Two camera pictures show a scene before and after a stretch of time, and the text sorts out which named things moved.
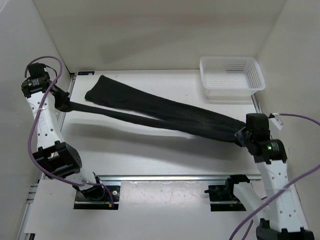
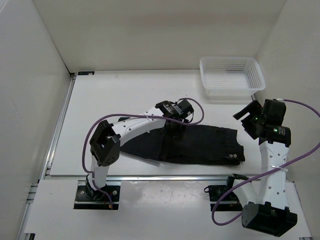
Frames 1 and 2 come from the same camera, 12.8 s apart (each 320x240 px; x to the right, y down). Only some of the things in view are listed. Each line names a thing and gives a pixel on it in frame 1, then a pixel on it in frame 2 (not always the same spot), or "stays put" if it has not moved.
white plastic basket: x=231 y=77 stays put
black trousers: x=112 y=97 -> x=189 y=143
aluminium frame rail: x=171 y=178 stays put
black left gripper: x=60 y=103 -> x=177 y=134
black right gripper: x=239 y=135 -> x=254 y=108
